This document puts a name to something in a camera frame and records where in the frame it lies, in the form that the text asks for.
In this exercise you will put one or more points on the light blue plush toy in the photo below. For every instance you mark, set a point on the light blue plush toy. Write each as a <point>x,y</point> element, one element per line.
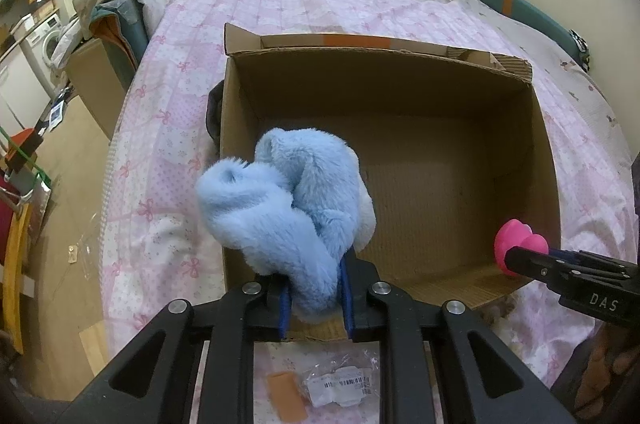
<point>280,214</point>

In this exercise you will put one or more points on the teal and orange folded mat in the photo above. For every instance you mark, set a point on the teal and orange folded mat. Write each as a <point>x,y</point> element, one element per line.
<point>131,24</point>

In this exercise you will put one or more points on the pink rubber toy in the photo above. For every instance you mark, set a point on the pink rubber toy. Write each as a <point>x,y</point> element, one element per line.
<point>515,238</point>

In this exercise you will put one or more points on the teal mat with orange band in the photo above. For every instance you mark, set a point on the teal mat with orange band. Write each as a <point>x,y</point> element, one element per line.
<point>530,11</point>

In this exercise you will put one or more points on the tan sponge piece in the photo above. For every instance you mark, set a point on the tan sponge piece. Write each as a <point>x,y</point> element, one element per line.
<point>285,396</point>

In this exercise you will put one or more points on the clear plastic packet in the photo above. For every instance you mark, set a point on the clear plastic packet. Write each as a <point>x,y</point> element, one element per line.
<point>340,384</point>

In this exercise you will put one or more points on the white washing machine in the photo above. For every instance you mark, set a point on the white washing machine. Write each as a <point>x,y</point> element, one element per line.
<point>47,44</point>

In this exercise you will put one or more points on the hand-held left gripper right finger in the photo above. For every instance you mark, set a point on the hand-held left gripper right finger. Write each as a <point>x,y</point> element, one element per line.
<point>350,304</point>

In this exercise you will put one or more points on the printed paper sheet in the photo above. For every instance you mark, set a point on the printed paper sheet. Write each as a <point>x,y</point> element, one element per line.
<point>56,114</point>

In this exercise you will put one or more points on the person's right hand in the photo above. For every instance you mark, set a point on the person's right hand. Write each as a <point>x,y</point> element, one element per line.
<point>617,364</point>

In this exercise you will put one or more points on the dark grey cloth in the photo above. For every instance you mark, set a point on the dark grey cloth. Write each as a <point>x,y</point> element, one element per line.
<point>214,114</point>

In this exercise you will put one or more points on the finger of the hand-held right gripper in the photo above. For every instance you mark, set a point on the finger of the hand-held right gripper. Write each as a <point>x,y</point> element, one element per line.
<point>535,265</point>

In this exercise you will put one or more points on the yellow curved board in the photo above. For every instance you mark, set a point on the yellow curved board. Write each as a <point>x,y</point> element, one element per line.
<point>15,264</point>

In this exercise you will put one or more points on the small beige tag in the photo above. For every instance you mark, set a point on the small beige tag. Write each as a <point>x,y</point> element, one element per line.
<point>73,253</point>

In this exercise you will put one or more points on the red bag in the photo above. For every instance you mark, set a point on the red bag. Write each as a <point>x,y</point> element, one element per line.
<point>5,219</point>

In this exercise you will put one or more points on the white kitchen cabinet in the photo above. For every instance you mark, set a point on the white kitchen cabinet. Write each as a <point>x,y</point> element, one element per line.
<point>12,89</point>

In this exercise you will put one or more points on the brown cardboard box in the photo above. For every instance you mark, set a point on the brown cardboard box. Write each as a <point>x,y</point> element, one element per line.
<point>95,79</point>
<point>440,154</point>

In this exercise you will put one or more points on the closed brown cardboard box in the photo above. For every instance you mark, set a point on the closed brown cardboard box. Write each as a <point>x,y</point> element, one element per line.
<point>95,79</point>

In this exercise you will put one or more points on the pink patchwork bow blanket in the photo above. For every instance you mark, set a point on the pink patchwork bow blanket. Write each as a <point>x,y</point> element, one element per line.
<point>170,104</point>

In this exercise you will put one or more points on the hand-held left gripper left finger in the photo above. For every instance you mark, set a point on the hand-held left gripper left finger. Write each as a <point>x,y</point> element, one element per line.
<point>283,315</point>

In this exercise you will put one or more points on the orange and black box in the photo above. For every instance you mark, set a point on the orange and black box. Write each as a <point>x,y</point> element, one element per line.
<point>26,141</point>

